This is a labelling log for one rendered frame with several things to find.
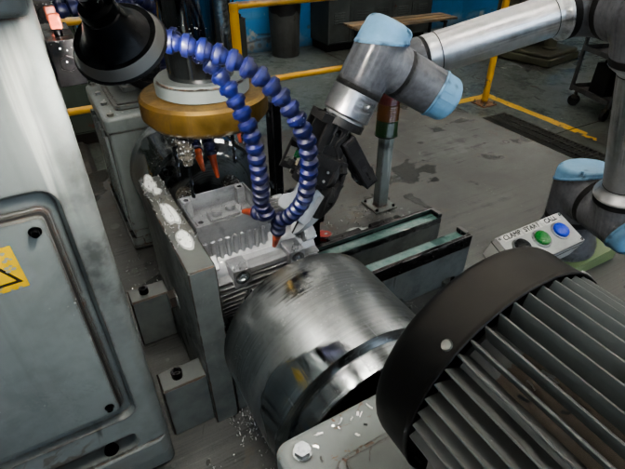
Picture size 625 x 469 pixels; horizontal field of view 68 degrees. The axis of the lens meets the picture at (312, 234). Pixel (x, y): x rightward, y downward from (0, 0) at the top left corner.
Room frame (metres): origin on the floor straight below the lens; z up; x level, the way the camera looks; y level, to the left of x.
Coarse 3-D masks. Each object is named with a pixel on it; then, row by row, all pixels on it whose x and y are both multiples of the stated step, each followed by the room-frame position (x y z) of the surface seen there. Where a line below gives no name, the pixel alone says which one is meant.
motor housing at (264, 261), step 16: (272, 240) 0.64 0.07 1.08; (256, 256) 0.62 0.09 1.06; (272, 256) 0.62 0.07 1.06; (224, 272) 0.58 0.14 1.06; (256, 272) 0.59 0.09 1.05; (272, 272) 0.60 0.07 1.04; (224, 288) 0.56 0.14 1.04; (240, 288) 0.57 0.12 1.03; (224, 304) 0.55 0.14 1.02; (240, 304) 0.57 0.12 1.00
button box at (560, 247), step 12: (552, 216) 0.72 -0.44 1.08; (528, 228) 0.68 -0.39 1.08; (540, 228) 0.69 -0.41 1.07; (552, 228) 0.69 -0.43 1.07; (504, 240) 0.65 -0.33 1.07; (528, 240) 0.66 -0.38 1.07; (552, 240) 0.67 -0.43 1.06; (564, 240) 0.67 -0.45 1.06; (576, 240) 0.67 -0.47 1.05; (492, 252) 0.65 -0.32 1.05; (552, 252) 0.64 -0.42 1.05; (564, 252) 0.66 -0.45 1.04
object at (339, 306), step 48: (288, 288) 0.43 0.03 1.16; (336, 288) 0.42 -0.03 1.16; (384, 288) 0.46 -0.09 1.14; (240, 336) 0.40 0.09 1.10; (288, 336) 0.37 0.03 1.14; (336, 336) 0.35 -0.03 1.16; (384, 336) 0.35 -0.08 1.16; (240, 384) 0.37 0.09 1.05; (288, 384) 0.32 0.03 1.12; (336, 384) 0.31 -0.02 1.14; (288, 432) 0.29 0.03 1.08
